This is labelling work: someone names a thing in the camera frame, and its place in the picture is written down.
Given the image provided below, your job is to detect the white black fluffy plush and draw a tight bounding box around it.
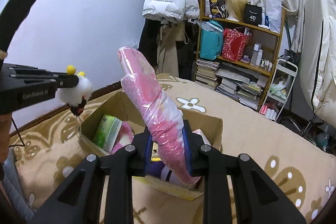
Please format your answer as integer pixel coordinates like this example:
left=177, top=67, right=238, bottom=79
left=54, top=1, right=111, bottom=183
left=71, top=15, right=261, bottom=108
left=56, top=65, right=93, bottom=117

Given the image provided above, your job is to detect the green tissue pack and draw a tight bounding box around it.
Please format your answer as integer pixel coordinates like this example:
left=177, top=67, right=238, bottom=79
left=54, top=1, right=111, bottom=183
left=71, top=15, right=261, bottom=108
left=93, top=115, right=122, bottom=153

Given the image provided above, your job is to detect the yellow dog plush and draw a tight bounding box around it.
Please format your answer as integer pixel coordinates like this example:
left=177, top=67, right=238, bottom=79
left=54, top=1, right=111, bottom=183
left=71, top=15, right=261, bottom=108
left=151, top=142, right=161, bottom=162

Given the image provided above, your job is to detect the pink plastic-wrapped roll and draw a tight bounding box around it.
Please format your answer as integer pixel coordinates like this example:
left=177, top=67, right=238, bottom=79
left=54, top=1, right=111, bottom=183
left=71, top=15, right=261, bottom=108
left=117, top=47, right=199, bottom=185

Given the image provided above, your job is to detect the beige floral rug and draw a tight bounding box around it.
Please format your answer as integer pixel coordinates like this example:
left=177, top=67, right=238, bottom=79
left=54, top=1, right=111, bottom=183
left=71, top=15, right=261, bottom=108
left=13, top=74, right=335, bottom=223

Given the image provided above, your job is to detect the pink plush toy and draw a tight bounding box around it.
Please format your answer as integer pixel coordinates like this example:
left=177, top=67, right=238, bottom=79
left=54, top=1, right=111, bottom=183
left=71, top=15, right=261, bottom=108
left=110, top=121, right=134, bottom=154

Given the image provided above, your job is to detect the white metal cart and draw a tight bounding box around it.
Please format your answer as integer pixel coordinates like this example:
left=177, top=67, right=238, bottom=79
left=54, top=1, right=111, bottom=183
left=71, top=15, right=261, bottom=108
left=259, top=58, right=298, bottom=122

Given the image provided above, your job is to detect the beige coat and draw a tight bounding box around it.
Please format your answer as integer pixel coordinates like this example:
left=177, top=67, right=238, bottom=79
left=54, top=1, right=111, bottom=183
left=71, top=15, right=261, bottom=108
left=155, top=22, right=187, bottom=77

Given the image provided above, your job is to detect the stack of books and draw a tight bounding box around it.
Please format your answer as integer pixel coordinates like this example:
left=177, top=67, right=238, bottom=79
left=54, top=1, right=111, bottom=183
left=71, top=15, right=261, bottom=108
left=195, top=59, right=220, bottom=90

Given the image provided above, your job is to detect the wooden shelf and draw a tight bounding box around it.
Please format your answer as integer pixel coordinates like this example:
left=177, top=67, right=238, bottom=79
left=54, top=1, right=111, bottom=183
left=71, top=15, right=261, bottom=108
left=194, top=0, right=282, bottom=111

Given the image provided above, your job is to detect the teal bag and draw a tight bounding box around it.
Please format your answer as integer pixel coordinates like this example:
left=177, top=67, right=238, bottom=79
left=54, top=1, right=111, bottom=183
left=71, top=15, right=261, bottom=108
left=198, top=20, right=224, bottom=61

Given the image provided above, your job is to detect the red gift bag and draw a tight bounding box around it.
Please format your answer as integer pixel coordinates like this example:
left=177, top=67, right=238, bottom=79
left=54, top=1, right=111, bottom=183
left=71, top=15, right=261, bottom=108
left=222, top=28, right=252, bottom=62

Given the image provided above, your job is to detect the black box with 40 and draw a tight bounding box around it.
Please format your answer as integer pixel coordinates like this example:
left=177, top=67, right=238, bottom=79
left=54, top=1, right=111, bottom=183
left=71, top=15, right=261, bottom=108
left=244, top=3, right=262, bottom=26

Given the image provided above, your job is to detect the blonde wig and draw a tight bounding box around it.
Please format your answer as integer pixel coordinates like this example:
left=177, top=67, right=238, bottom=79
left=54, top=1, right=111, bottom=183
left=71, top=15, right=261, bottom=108
left=224, top=0, right=249, bottom=22

